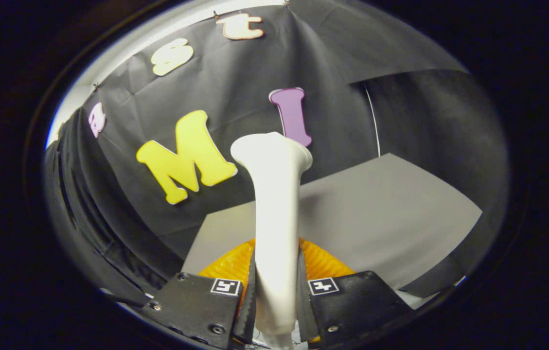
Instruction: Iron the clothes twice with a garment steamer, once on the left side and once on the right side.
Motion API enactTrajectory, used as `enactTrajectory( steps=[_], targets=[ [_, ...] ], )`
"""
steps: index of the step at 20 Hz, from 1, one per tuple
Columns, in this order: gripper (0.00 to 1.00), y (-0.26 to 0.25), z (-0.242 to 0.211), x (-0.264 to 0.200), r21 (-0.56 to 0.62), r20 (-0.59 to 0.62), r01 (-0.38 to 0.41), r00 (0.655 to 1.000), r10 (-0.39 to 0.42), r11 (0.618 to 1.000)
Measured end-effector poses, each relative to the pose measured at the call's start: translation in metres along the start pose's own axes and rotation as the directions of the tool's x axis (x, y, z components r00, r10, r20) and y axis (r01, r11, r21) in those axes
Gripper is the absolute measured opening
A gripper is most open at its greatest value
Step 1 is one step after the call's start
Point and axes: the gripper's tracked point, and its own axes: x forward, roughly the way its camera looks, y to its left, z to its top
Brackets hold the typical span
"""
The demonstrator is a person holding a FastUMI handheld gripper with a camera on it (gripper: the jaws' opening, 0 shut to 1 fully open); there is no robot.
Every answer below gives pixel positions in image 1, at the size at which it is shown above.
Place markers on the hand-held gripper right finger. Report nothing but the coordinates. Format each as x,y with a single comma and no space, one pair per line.
303,311

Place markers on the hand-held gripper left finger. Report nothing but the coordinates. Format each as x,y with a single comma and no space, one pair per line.
250,311

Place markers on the white garment steamer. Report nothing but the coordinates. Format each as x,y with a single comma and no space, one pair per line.
276,218

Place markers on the black blazer jacket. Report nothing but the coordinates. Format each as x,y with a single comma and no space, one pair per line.
99,228

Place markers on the grey cabinet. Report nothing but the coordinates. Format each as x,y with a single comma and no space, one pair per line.
376,214

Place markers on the black backdrop cloth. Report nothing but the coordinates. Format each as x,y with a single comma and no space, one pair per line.
235,82

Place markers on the row of black cloth clips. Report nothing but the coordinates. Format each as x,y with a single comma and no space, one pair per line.
215,14

